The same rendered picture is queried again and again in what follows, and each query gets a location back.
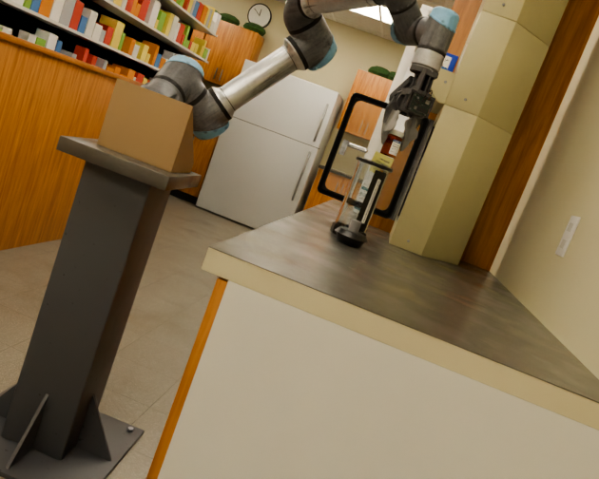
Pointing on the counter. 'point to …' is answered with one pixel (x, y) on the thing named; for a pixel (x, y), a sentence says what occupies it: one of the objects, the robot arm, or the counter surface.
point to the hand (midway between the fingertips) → (392, 143)
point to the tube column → (529, 14)
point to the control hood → (441, 88)
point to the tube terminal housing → (469, 139)
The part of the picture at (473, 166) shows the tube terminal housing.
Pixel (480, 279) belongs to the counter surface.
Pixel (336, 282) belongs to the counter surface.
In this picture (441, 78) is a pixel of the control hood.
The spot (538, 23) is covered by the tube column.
